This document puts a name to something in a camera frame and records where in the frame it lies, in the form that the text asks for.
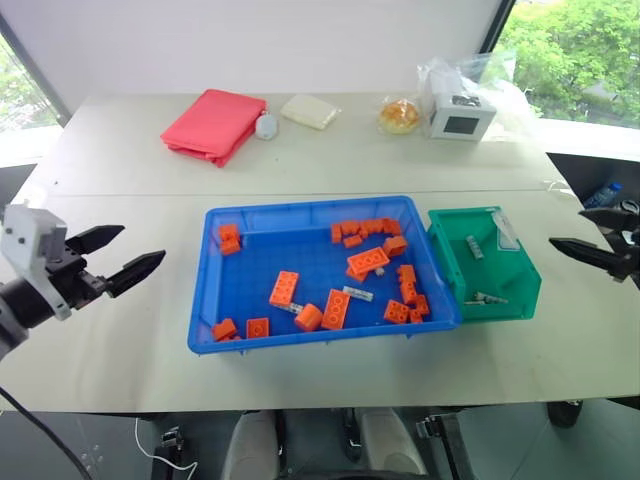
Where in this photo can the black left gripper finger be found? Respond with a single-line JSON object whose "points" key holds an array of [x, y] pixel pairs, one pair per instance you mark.
{"points": [[135, 270], [97, 236]]}

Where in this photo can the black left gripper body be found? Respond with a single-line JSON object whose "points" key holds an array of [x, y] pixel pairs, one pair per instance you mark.
{"points": [[75, 280]]}

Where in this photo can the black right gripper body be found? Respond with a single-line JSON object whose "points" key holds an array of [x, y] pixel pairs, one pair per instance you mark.
{"points": [[634, 245]]}

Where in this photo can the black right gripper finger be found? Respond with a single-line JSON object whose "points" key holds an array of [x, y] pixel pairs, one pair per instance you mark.
{"points": [[612, 219], [595, 255]]}

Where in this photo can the green plastic bin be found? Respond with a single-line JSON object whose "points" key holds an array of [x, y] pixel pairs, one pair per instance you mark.
{"points": [[480, 275]]}

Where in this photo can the plastic water bottle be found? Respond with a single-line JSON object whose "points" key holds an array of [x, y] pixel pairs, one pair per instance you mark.
{"points": [[603, 194]]}

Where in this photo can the white label card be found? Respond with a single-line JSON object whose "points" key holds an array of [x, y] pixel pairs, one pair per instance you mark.
{"points": [[506, 232]]}

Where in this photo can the folded pink cloth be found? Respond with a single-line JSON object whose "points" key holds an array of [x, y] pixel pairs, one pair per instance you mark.
{"points": [[212, 125]]}

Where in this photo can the black caster wheel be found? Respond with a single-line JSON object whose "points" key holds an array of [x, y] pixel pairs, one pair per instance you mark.
{"points": [[565, 414]]}

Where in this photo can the blue plastic tray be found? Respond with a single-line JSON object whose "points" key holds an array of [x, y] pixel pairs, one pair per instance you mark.
{"points": [[310, 267]]}

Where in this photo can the white cube device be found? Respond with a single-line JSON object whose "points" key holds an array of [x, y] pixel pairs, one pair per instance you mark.
{"points": [[460, 120]]}

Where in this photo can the white computer mouse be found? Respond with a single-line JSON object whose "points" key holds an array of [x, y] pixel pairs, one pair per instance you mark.
{"points": [[266, 126]]}

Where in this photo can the clear plastic bag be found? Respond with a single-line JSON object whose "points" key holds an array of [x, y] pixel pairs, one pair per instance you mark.
{"points": [[465, 72]]}

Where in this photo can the grey rounded robot leg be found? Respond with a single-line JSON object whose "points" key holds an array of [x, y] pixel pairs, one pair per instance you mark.
{"points": [[390, 447], [252, 447]]}

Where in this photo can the white wrapped pack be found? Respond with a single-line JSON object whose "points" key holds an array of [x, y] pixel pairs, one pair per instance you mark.
{"points": [[308, 111]]}

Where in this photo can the bread in plastic wrap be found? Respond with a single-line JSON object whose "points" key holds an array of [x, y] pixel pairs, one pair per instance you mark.
{"points": [[398, 116]]}

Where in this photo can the black window frame post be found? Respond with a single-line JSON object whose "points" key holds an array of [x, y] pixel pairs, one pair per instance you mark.
{"points": [[35, 70], [499, 25]]}

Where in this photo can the black table frame bracket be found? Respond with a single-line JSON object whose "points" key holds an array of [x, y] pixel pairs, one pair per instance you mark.
{"points": [[445, 442]]}

